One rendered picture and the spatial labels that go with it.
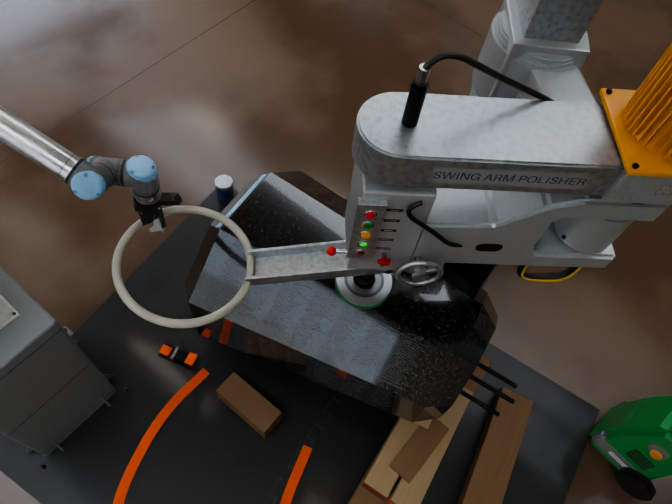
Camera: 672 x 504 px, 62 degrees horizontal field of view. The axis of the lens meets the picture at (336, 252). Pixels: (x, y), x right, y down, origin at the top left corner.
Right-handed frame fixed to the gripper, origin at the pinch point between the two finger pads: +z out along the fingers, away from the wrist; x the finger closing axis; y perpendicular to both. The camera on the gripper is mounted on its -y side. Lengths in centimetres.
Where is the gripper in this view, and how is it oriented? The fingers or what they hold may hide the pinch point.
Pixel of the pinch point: (160, 224)
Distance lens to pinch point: 223.2
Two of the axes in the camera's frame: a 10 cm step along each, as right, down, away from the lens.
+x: 5.1, 7.8, -3.6
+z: -1.5, 5.0, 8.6
